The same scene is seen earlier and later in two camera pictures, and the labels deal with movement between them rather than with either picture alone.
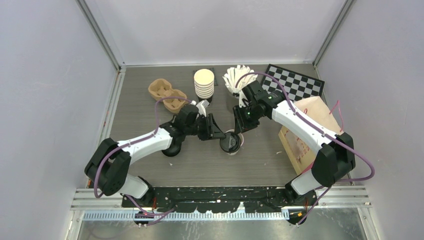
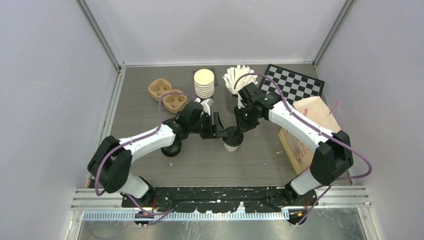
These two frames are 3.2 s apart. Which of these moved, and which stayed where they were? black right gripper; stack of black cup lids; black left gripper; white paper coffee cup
Moved: white paper coffee cup
Stayed: black left gripper; black right gripper; stack of black cup lids
